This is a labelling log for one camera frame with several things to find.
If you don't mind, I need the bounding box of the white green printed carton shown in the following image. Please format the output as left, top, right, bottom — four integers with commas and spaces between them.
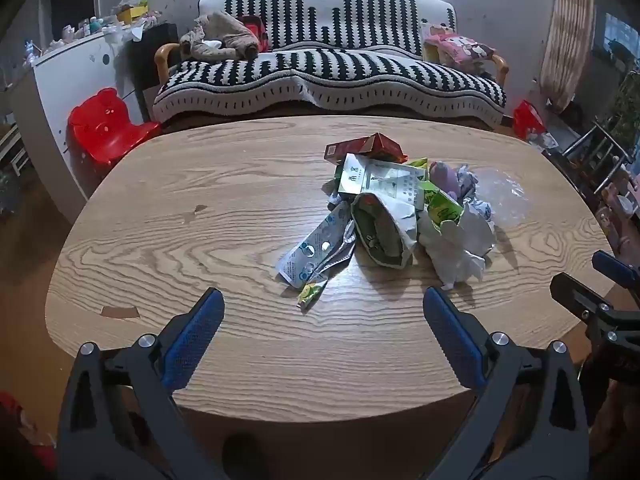
334, 152, 428, 211

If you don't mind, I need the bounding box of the small green sachet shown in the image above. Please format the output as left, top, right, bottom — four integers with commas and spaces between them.
297, 280, 329, 310

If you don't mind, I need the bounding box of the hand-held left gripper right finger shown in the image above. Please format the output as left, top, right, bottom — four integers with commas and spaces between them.
422, 286, 591, 480

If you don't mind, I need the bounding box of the clear plastic film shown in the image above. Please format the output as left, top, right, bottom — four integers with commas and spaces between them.
472, 167, 532, 229

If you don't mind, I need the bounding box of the black white striped sofa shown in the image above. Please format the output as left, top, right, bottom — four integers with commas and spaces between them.
152, 0, 507, 128

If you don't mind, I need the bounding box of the beige patterned curtain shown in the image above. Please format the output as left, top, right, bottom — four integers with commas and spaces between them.
540, 0, 596, 111

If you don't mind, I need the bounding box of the green white bag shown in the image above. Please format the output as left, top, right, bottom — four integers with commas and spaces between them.
350, 192, 421, 271

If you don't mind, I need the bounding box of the green yellow snack wrapper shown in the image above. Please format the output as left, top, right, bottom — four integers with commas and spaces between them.
417, 180, 466, 226

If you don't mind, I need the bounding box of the white tissue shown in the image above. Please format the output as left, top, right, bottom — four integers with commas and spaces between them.
417, 205, 496, 291

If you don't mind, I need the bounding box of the green potted plant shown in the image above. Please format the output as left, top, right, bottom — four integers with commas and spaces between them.
612, 72, 640, 148

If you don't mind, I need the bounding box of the red plastic child chair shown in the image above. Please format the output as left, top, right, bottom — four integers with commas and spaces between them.
68, 87, 162, 166

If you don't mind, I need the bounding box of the silver foil pack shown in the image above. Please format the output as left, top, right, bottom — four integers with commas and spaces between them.
315, 222, 358, 281

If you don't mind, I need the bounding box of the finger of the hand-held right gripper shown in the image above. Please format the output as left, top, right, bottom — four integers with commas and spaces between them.
550, 272, 613, 321
591, 251, 640, 288

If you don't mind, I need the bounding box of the row of small bottles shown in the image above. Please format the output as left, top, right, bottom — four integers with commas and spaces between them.
50, 16, 117, 43

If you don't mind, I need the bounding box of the dark side cabinet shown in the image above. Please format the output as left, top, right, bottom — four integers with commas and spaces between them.
125, 23, 179, 121

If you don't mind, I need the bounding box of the red cushion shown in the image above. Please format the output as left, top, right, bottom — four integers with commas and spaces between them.
237, 15, 271, 53

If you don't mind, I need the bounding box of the blue white blister pack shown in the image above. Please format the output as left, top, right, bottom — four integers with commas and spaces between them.
276, 202, 353, 288

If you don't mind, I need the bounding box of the pink printed bag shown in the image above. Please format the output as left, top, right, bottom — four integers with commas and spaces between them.
424, 22, 498, 66

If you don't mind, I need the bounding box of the metal rack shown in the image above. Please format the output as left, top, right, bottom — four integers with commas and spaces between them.
562, 117, 636, 196

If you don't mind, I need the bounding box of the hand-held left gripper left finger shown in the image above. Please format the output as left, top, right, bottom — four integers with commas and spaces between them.
56, 287, 226, 480

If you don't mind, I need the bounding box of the white cabinet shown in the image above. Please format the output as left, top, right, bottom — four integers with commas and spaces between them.
10, 27, 146, 221

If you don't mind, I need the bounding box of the red cigarette box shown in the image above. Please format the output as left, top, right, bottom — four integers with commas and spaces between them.
324, 132, 408, 165

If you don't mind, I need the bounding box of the purple small toy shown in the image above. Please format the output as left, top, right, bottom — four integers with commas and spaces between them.
429, 161, 461, 202

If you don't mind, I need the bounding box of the red shopping bag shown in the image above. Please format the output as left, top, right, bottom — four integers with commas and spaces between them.
512, 100, 547, 142

